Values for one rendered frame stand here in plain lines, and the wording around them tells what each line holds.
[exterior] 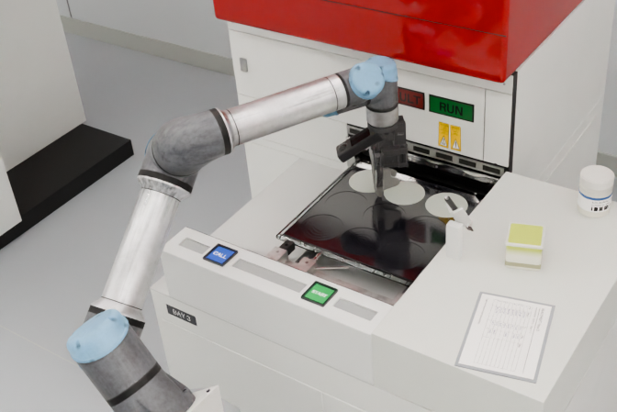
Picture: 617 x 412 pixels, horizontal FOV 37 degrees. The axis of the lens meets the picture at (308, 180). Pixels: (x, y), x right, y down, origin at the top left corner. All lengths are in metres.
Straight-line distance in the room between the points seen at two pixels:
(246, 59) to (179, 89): 2.26
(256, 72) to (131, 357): 1.04
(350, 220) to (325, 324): 0.39
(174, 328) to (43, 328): 1.28
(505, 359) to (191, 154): 0.70
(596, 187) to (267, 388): 0.85
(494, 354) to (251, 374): 0.63
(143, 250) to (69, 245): 1.94
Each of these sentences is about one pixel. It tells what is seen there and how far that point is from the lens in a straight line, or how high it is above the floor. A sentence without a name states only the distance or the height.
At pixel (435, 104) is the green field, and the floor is 1.10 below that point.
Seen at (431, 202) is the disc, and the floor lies 0.90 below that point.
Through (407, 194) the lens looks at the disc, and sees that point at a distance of 2.26.
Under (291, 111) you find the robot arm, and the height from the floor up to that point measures 1.29.
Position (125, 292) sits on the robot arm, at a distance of 1.87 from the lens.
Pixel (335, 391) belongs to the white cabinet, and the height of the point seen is 0.75.
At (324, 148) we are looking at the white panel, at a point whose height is 0.88.
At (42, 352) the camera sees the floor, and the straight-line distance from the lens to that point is 3.36.
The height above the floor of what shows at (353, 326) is 0.96.
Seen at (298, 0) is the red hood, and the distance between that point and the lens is 2.25.
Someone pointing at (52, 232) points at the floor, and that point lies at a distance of 3.90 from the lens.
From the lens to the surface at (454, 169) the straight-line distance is 2.28.
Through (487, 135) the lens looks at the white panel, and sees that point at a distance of 2.20.
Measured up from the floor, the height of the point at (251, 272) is 0.96.
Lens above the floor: 2.22
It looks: 34 degrees down
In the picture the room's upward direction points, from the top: 5 degrees counter-clockwise
